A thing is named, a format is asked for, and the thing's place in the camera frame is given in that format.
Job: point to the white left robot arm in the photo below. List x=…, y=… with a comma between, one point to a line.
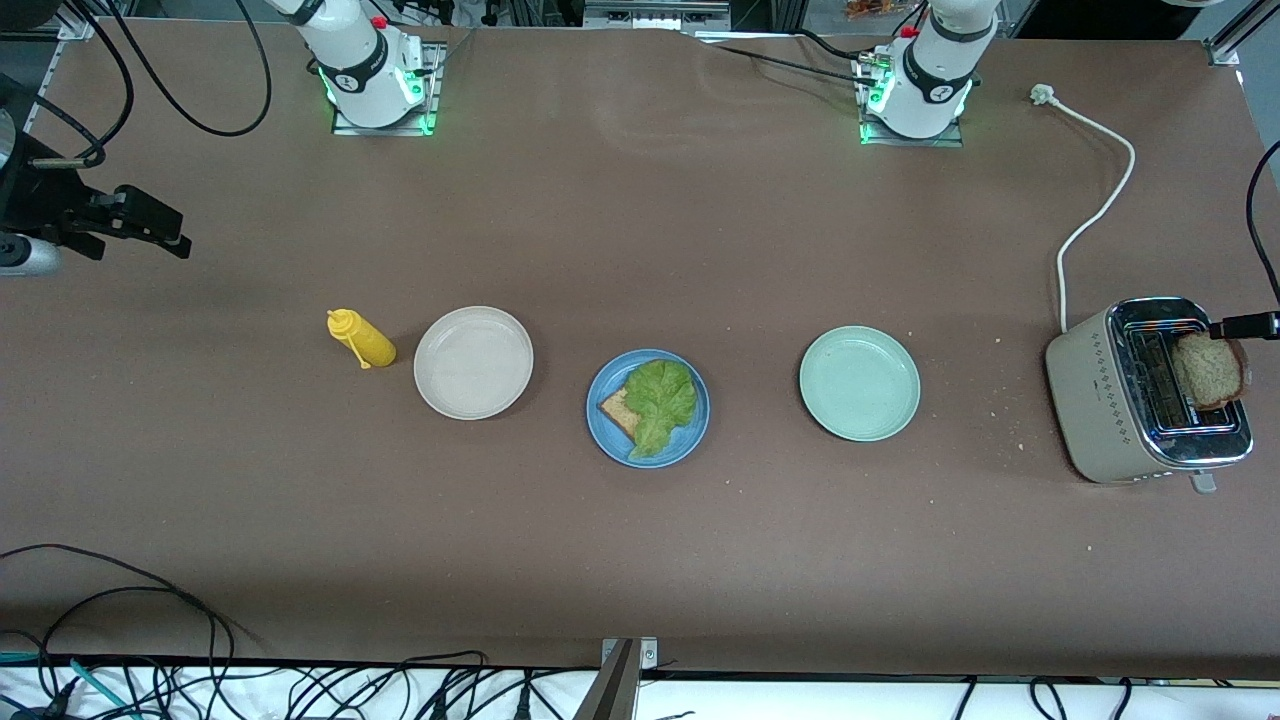
x=930, y=80

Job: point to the pale green plate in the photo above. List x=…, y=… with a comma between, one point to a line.
x=858, y=383

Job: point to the orange snack packet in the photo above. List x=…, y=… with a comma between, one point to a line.
x=870, y=8

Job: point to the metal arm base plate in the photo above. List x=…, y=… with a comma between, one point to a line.
x=955, y=141
x=436, y=110

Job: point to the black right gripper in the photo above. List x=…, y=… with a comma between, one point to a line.
x=35, y=198

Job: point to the green lettuce leaf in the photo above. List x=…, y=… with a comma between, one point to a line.
x=660, y=400

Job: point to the brown bread slice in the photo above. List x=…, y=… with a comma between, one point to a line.
x=1208, y=372
x=618, y=408

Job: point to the aluminium frame profile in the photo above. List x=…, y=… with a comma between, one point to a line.
x=615, y=690

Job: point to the beige and chrome toaster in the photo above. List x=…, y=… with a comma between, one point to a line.
x=1090, y=400

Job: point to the aluminium table corner rail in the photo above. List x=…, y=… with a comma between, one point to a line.
x=78, y=25

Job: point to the yellow squeeze bottle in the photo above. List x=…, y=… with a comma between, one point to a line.
x=368, y=342

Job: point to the blue plate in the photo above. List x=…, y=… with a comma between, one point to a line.
x=693, y=442

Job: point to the metal table corner bracket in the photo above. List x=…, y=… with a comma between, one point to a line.
x=1222, y=52

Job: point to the off-white plate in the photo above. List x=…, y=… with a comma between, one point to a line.
x=473, y=362

